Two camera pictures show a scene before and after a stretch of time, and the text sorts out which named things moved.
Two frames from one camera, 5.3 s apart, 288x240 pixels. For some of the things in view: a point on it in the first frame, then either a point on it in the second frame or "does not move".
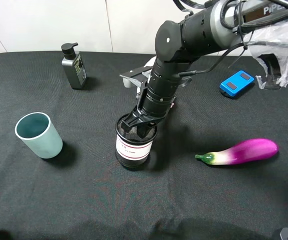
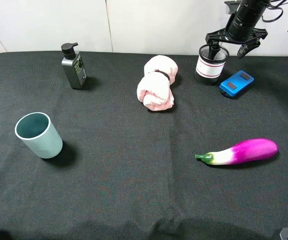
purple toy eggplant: x=247 y=150 does not move
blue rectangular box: x=236 y=83 does not move
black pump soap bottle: x=74 y=65 does not move
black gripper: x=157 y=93 → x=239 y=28
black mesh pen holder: x=132 y=150 → x=207 y=71
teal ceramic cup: x=37 y=130 does not move
